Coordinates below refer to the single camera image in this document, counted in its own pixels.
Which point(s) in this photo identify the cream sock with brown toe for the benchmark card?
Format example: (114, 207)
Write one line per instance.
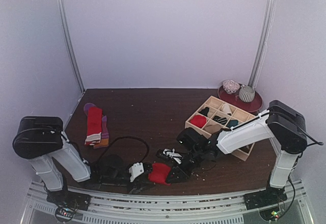
(226, 109)

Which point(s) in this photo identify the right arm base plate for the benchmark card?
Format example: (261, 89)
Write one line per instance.
(263, 198)

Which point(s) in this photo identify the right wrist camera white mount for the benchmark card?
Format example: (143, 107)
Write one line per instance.
(172, 154)

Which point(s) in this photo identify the patterned white bowl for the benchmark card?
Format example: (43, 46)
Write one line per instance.
(230, 86)

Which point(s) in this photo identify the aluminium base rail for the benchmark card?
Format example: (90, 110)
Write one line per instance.
(124, 208)

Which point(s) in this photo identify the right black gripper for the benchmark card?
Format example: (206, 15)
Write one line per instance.
(186, 166)

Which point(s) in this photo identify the striped grey cup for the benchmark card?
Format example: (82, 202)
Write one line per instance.
(246, 94)

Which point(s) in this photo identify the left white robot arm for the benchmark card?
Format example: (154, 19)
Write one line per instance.
(42, 140)

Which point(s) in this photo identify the purple orange striped sock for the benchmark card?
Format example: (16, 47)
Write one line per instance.
(104, 142)

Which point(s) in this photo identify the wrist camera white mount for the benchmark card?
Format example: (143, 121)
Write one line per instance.
(172, 154)
(136, 170)

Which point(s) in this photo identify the tan sock roll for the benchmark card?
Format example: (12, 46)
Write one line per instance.
(212, 128)

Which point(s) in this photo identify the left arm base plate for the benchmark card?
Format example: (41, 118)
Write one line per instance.
(69, 199)

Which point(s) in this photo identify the red sock with striped cuff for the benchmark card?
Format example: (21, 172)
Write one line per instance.
(94, 126)

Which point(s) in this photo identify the teal sock roll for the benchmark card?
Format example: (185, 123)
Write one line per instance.
(232, 123)

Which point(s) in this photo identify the black white striped sock roll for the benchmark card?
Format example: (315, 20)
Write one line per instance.
(221, 120)

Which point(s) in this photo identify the left aluminium frame post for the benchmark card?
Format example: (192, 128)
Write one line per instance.
(69, 45)

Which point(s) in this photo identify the dark red round plate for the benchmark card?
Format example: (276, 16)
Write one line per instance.
(233, 99)

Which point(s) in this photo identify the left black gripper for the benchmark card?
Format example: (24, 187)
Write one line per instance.
(142, 186)

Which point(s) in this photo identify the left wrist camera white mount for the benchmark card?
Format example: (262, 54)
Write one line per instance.
(136, 170)

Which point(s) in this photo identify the wooden compartment organiser box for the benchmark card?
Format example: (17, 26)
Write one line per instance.
(215, 105)

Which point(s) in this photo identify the right aluminium frame post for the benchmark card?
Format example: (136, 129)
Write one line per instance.
(262, 45)

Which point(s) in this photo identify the rolled red sock in box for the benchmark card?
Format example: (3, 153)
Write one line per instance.
(198, 121)

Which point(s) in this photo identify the aluminium frame post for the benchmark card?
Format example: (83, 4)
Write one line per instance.
(262, 45)
(69, 45)

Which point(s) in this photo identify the black sock in box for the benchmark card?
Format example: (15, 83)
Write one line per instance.
(205, 111)

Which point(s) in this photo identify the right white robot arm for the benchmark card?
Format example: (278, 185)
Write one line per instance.
(279, 121)

